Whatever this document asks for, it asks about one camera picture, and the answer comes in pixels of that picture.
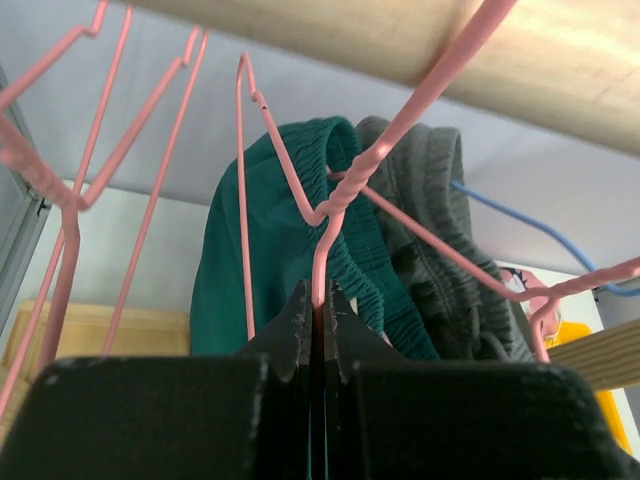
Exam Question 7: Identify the teal green shorts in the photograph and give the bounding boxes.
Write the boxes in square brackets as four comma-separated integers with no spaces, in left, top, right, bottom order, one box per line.
[190,116,439,360]

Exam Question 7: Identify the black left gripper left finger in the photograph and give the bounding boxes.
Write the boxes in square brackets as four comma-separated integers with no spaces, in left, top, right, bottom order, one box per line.
[1,281,311,479]

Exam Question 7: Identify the pink wire hanger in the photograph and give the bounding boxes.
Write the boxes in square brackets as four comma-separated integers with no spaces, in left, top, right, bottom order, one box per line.
[70,28,209,355]
[0,0,134,421]
[235,1,516,338]
[362,186,639,363]

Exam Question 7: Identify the yellow plastic tray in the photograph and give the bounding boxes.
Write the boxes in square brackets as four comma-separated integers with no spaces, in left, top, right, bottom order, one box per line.
[544,320,639,457]

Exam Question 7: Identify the grey shorts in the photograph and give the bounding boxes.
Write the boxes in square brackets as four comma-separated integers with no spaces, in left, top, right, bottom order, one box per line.
[368,124,534,362]

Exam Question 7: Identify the blue wire hanger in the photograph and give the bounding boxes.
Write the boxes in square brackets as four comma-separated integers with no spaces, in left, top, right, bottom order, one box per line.
[449,179,640,299]

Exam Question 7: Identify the wooden clothes rack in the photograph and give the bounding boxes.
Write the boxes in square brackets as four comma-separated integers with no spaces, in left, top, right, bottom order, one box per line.
[109,0,640,161]

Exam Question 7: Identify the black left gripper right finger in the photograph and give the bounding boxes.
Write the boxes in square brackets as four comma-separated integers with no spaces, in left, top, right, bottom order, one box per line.
[324,283,633,479]

